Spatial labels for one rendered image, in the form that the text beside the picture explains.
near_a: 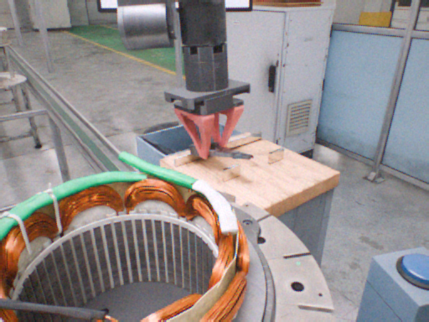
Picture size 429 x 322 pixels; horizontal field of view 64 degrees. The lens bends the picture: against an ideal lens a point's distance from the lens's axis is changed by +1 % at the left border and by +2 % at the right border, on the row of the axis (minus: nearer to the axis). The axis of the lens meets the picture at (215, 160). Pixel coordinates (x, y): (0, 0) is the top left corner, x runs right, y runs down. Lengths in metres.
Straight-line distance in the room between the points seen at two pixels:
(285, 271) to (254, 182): 0.20
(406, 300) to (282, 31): 2.16
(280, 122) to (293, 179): 2.12
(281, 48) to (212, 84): 2.04
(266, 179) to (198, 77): 0.17
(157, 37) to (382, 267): 0.36
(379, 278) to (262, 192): 0.16
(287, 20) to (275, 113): 0.63
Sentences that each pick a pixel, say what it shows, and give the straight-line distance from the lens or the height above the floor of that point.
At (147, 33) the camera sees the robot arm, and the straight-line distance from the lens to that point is 0.44.
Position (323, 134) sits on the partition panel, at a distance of 3.08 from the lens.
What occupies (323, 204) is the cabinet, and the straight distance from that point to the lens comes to 0.54.
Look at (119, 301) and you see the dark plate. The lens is 0.39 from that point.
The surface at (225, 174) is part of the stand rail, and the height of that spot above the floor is 1.08.
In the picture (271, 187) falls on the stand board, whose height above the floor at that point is 1.07.
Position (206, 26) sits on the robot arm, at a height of 1.27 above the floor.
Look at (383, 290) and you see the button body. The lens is 0.44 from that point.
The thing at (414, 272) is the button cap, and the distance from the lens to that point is 0.42.
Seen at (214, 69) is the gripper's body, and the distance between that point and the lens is 0.43.
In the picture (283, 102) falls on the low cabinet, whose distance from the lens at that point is 2.57.
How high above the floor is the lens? 1.30
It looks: 26 degrees down
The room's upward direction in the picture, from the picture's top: straight up
